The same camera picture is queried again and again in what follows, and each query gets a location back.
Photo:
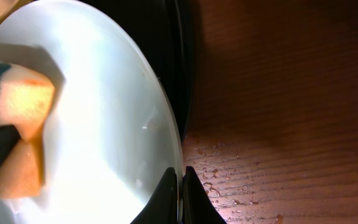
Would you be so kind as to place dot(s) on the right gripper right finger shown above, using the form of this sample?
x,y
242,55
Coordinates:
x,y
197,207

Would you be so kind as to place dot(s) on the yellow green sponge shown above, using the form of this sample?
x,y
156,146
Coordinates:
x,y
25,100

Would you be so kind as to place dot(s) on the round black tray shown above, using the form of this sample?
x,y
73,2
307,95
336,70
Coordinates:
x,y
163,30

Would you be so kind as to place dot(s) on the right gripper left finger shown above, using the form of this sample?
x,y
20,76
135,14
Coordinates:
x,y
162,206

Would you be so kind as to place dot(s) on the light green plate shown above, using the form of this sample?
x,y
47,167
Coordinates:
x,y
111,133

